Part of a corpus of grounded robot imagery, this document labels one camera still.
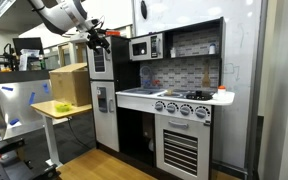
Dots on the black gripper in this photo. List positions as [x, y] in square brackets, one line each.
[94, 36]

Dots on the white fridge door with chalkboard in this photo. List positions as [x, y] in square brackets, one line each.
[105, 71]

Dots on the orange bowl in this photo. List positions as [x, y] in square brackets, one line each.
[113, 33]

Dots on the black and white toy kitchen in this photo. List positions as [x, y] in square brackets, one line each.
[122, 60]

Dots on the grey toy microwave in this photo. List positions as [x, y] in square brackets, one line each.
[139, 40]

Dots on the grey toy faucet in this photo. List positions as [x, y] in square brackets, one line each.
[141, 75]

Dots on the brown cardboard box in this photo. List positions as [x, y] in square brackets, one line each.
[70, 86]

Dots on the black oval whiteboard eraser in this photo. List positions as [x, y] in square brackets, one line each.
[144, 9]

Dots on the small white shaker bottle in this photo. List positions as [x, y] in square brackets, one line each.
[173, 53]

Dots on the blue tape strip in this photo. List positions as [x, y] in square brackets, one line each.
[31, 98]
[7, 88]
[46, 88]
[14, 121]

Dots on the green plastic container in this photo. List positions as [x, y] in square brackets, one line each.
[63, 107]

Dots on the clear plastic box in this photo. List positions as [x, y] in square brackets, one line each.
[30, 60]

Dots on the black computer monitor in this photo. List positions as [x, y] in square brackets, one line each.
[27, 44]

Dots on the wooden spoon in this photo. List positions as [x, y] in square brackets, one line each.
[170, 92]

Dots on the grey stove knob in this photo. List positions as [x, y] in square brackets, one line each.
[159, 106]
[185, 110]
[201, 112]
[172, 108]

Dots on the white fridge door with dispenser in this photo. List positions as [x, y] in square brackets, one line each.
[105, 133]

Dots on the black lab equipment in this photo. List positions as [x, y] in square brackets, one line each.
[9, 56]

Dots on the silver metal panel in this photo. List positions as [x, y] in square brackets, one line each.
[20, 111]

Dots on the wooden side desk white leg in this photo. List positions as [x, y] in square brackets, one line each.
[50, 140]

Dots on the black toy pan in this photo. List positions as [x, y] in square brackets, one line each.
[199, 96]

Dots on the hanging wooden spatula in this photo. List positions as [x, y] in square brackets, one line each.
[206, 80]

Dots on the white cup with blue lid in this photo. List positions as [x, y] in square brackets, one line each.
[212, 49]

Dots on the silver toy kettle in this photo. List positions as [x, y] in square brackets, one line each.
[151, 145]

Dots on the white toy oven door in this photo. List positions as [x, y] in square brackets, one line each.
[160, 146]

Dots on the white bottle with orange cap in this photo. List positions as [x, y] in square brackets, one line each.
[221, 95]

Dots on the black robot cart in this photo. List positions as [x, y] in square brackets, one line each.
[17, 163]

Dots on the wooden frame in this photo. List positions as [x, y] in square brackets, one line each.
[62, 53]

